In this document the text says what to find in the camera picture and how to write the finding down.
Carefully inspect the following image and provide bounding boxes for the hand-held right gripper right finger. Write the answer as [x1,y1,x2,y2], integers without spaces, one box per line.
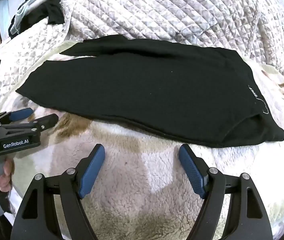
[179,143,274,240]

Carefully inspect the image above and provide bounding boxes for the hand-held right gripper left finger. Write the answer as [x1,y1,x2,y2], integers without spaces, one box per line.
[11,144,106,240]

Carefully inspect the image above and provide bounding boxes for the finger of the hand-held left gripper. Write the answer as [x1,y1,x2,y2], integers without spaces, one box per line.
[0,107,34,126]
[0,113,59,137]

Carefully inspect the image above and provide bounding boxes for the black pants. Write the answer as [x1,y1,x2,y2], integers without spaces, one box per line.
[16,34,284,148]

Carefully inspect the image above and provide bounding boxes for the floral fleece blanket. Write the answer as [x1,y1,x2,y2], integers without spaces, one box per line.
[0,40,284,240]

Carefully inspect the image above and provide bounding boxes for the light blue cloth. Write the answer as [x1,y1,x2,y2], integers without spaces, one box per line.
[10,0,48,34]

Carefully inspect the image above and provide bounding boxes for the pile of dark clothes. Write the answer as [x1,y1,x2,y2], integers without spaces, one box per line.
[8,0,65,39]

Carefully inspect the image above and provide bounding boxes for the quilted patterned blanket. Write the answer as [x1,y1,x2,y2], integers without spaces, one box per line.
[0,0,284,120]

